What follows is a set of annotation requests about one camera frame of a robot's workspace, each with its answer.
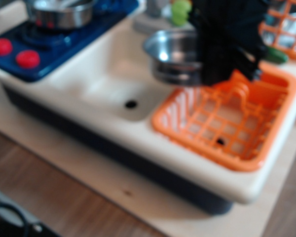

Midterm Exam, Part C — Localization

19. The green toy broccoli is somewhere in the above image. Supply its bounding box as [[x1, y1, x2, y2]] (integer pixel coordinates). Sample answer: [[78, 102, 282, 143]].
[[171, 0, 192, 27]]

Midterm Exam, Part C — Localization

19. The steel pot on stove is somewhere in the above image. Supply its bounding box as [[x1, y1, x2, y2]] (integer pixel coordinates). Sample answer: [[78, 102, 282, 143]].
[[24, 0, 96, 30]]

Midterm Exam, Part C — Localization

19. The cream toy sink unit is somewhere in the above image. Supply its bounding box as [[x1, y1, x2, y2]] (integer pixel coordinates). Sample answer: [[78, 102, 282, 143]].
[[0, 19, 296, 214]]

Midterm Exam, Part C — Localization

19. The green toy cucumber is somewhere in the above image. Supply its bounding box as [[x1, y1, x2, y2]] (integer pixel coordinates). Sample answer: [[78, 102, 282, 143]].
[[263, 46, 289, 64]]

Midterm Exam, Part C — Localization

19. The black cable bottom left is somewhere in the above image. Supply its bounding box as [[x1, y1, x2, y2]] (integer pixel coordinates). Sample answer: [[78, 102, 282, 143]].
[[0, 202, 30, 237]]

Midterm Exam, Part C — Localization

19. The red stove knob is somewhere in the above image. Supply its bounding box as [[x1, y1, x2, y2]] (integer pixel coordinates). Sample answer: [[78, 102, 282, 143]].
[[15, 50, 40, 69], [0, 38, 13, 56]]

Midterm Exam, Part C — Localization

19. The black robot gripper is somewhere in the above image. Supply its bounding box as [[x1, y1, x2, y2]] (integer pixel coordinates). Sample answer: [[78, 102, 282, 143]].
[[189, 0, 269, 86]]

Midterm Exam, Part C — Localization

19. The small steel pan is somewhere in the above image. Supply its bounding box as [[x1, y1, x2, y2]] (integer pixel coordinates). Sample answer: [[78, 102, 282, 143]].
[[143, 29, 203, 86]]

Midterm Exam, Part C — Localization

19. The red stove knob left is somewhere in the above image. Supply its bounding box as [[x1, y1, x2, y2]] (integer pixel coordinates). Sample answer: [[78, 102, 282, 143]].
[[0, 38, 13, 56]]

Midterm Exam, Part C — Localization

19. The blue toy stove top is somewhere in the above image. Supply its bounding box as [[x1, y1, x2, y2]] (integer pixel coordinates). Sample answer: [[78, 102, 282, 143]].
[[0, 0, 139, 82]]

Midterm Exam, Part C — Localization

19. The black bracket with screw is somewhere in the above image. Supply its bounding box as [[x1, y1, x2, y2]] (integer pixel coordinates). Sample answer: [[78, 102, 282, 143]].
[[0, 220, 60, 237]]

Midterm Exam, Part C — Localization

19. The orange plastic drying rack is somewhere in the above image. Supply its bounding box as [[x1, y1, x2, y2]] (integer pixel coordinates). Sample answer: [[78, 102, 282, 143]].
[[151, 63, 296, 172]]

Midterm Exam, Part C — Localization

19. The orange plastic grid basket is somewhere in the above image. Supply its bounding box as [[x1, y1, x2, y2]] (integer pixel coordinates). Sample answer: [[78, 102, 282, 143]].
[[259, 0, 296, 60]]

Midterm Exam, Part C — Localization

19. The red stove knob right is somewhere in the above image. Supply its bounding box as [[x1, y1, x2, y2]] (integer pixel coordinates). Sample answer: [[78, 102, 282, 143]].
[[15, 50, 40, 69]]

